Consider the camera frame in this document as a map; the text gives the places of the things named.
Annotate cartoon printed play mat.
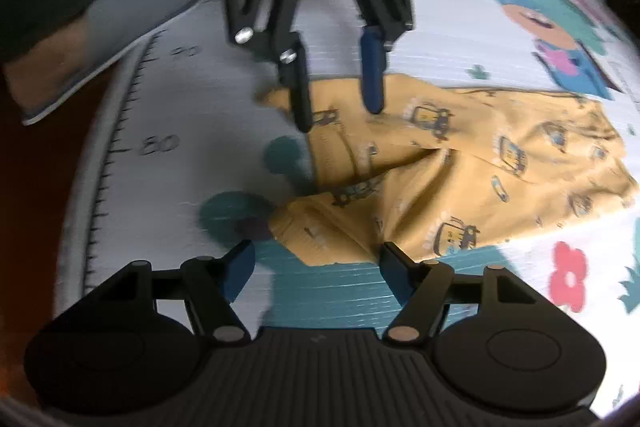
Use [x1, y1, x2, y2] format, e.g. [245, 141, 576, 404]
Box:
[52, 0, 640, 413]

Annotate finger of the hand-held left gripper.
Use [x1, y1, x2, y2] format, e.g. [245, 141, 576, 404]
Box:
[225, 0, 316, 134]
[344, 0, 417, 116]

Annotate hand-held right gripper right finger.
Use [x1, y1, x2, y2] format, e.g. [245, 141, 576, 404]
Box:
[379, 241, 549, 344]

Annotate yellow printed pants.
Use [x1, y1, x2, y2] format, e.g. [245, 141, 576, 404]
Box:
[255, 74, 640, 269]

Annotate grey slipper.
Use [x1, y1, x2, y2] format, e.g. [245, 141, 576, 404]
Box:
[22, 0, 207, 126]

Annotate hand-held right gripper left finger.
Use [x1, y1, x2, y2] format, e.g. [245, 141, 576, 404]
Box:
[89, 239, 256, 344]

